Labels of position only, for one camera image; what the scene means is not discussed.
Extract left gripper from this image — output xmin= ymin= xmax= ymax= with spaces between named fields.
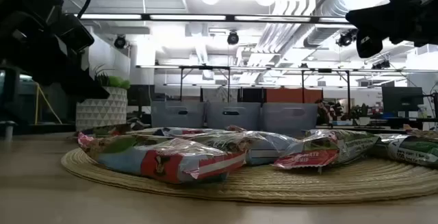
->
xmin=0 ymin=0 xmax=111 ymax=101

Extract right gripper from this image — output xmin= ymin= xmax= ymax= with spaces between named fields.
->
xmin=345 ymin=0 xmax=438 ymax=59

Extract granola bar red wrapper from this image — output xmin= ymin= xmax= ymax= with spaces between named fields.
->
xmin=272 ymin=129 xmax=380 ymax=170
xmin=80 ymin=123 xmax=136 ymax=138
xmin=153 ymin=127 xmax=220 ymax=138
xmin=77 ymin=132 xmax=248 ymax=184

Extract succulent in white patterned pot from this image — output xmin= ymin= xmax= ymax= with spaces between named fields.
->
xmin=75 ymin=64 xmax=131 ymax=132

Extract black computer monitor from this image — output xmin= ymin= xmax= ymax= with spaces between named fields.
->
xmin=382 ymin=86 xmax=424 ymax=114

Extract small potted plant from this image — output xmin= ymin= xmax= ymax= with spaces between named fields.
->
xmin=355 ymin=103 xmax=371 ymax=126

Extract orange partition panel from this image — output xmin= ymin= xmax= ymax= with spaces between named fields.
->
xmin=266 ymin=88 xmax=323 ymax=104

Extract grey plastic bin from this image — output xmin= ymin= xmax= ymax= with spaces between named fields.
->
xmin=150 ymin=101 xmax=206 ymax=129
xmin=205 ymin=101 xmax=261 ymax=132
xmin=260 ymin=103 xmax=318 ymax=138

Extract round woven straw placemat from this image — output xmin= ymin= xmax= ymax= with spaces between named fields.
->
xmin=60 ymin=127 xmax=438 ymax=205

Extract yellow extension cable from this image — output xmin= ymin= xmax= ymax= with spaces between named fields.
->
xmin=34 ymin=83 xmax=40 ymax=125
xmin=38 ymin=86 xmax=64 ymax=125

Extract black workstation frame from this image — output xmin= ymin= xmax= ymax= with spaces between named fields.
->
xmin=179 ymin=65 xmax=352 ymax=103

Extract grey metal post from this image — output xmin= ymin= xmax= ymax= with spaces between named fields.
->
xmin=0 ymin=120 xmax=16 ymax=142

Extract black overhead frame bar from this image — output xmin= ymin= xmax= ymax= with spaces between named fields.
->
xmin=73 ymin=13 xmax=350 ymax=25

